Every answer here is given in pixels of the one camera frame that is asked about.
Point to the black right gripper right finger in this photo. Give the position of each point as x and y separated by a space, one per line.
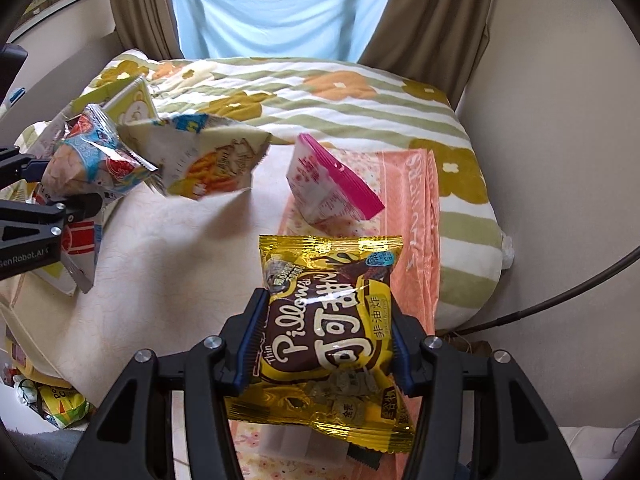
514 434

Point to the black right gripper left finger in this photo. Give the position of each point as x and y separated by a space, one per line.
130 436

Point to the red white shrimp chips bag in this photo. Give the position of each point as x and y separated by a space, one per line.
89 169

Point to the yellow green cardboard box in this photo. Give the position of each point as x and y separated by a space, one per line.
123 100

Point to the yellow blue sticks snack bag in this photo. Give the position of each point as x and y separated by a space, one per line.
197 155

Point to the gold Pillows snack bag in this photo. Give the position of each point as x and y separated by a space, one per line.
325 351

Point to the pink white snack bag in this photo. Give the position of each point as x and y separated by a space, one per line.
324 188

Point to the small dark green packet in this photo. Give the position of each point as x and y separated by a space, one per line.
365 456

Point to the white blue bottle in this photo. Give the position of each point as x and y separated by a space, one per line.
11 99

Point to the orange floral bed sheet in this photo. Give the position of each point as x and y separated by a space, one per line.
172 270

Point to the grey headboard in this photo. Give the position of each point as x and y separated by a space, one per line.
63 84

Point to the brown left curtain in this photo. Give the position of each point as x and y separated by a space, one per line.
149 26

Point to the brown curtain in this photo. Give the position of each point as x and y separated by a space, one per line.
149 26
439 42

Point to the floral striped quilt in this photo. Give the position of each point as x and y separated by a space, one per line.
355 107

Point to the light blue window cloth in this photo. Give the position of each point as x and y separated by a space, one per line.
337 30

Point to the brown right curtain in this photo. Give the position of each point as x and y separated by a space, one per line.
439 42

